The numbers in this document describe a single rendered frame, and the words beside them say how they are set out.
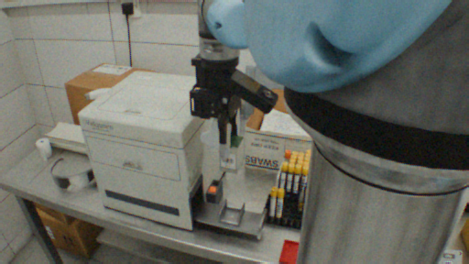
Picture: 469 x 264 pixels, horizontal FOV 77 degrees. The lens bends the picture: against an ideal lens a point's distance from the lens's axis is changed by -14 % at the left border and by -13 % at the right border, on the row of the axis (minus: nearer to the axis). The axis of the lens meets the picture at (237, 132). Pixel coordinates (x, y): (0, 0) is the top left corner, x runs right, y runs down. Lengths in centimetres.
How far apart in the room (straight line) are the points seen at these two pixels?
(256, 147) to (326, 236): 85
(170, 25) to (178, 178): 74
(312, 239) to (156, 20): 125
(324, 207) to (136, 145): 64
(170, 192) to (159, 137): 15
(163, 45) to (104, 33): 29
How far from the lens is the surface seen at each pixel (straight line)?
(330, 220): 16
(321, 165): 16
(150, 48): 143
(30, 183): 119
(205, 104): 65
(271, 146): 100
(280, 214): 88
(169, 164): 75
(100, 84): 129
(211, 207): 88
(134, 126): 74
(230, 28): 46
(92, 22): 156
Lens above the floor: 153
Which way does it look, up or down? 32 degrees down
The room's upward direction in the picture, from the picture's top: straight up
